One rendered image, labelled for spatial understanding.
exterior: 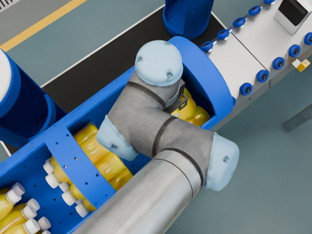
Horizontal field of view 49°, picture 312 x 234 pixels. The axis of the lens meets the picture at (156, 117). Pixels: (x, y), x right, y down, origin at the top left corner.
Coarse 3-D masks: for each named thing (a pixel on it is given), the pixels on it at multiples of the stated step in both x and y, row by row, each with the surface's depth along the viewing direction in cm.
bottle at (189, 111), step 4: (188, 100) 97; (192, 100) 98; (188, 104) 96; (192, 104) 97; (184, 108) 93; (188, 108) 95; (192, 108) 97; (196, 108) 99; (176, 112) 90; (180, 112) 91; (184, 112) 93; (188, 112) 95; (192, 112) 97; (180, 116) 91; (184, 116) 93; (188, 116) 96; (192, 116) 99; (184, 120) 95
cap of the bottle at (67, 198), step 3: (66, 192) 93; (63, 195) 92; (66, 195) 92; (69, 195) 92; (63, 198) 92; (66, 198) 92; (69, 198) 92; (66, 201) 92; (69, 201) 92; (72, 201) 92; (69, 204) 92
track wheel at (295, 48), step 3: (294, 45) 117; (297, 45) 118; (291, 48) 118; (294, 48) 117; (297, 48) 118; (288, 51) 119; (291, 51) 118; (294, 51) 118; (297, 51) 118; (291, 54) 118; (294, 54) 119; (297, 54) 119
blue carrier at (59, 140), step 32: (192, 64) 89; (96, 96) 93; (192, 96) 116; (224, 96) 92; (64, 128) 88; (32, 160) 103; (64, 160) 83; (32, 192) 107; (64, 192) 108; (96, 192) 85; (64, 224) 103
